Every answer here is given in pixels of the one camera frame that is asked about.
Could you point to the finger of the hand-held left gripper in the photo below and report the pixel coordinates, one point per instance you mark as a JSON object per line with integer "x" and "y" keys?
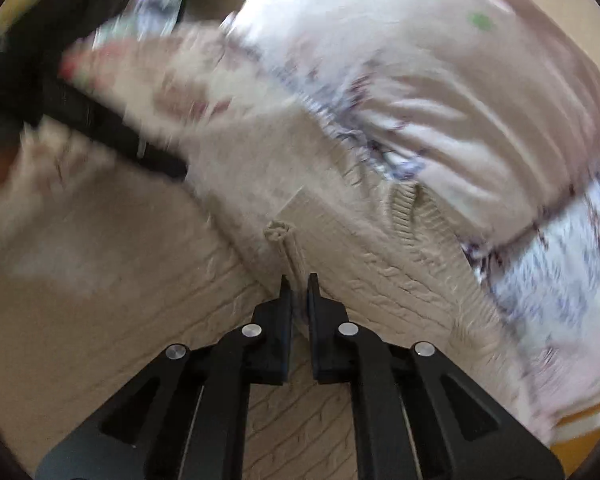
{"x": 115, "y": 135}

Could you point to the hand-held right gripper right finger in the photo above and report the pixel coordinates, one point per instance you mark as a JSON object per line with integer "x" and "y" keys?
{"x": 316, "y": 340}

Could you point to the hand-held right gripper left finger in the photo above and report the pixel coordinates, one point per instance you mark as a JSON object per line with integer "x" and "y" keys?
{"x": 286, "y": 340}

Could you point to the pink and white tree print pillow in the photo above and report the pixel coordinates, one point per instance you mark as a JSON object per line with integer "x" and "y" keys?
{"x": 555, "y": 300}

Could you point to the pink pillow with lavender print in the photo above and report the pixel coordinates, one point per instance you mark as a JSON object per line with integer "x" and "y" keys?
{"x": 455, "y": 100}

